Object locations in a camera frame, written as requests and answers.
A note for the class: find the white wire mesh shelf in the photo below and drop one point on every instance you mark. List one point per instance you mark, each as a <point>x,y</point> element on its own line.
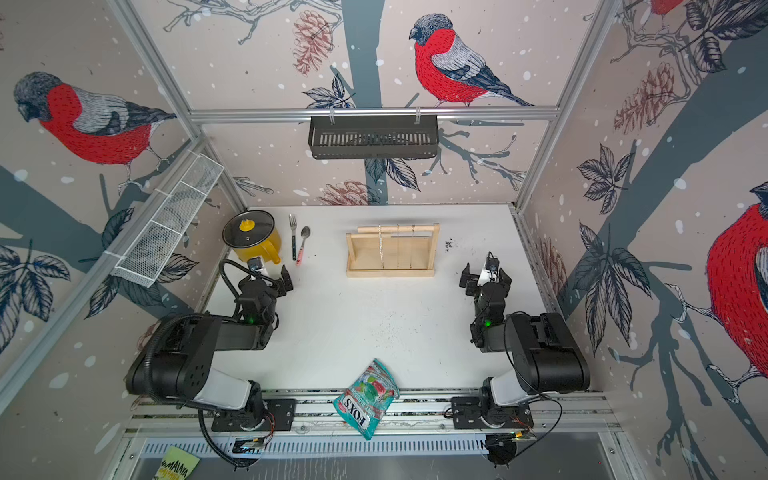
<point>151,257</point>

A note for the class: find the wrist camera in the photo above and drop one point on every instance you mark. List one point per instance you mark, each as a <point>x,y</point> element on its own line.
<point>490,270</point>
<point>256,267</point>

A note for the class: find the wooden jewelry display stand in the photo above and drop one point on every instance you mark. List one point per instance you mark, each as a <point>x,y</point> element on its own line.
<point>399,251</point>

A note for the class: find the spoon with pink handle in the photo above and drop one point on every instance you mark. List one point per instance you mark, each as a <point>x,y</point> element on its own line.
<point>305,234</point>

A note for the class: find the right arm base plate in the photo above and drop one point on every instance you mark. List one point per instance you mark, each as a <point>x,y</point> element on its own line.
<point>474,413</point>

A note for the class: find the black hanging wire basket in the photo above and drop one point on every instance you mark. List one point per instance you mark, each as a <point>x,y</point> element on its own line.
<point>374,137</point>

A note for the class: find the yellow green paper packet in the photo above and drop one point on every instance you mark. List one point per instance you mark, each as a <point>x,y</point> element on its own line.
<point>176,464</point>

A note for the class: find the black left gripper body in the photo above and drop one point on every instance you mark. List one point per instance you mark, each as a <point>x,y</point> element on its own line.
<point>271,285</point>

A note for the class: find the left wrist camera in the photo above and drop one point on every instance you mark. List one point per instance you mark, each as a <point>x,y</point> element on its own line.
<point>256,267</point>

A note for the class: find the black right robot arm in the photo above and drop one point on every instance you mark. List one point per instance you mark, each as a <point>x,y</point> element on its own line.
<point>543,356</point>

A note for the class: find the yellow pot with glass lid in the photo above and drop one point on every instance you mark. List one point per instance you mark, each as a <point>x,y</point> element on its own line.
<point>253,234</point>

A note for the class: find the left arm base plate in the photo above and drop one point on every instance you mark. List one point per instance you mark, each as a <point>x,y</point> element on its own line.
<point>268,415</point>

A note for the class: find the green Foxs candy bag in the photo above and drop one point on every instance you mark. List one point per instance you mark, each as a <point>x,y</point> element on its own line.
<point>365,402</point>

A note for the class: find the fork with green handle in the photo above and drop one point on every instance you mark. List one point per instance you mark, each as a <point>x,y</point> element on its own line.
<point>293,224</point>

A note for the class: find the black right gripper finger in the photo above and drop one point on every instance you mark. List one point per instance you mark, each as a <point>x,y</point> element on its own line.
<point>466,276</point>
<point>504,279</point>

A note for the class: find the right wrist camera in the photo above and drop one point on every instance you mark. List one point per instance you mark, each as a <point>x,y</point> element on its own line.
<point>490,270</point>

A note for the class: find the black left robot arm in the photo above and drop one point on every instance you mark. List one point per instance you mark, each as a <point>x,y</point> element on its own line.
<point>175,367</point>

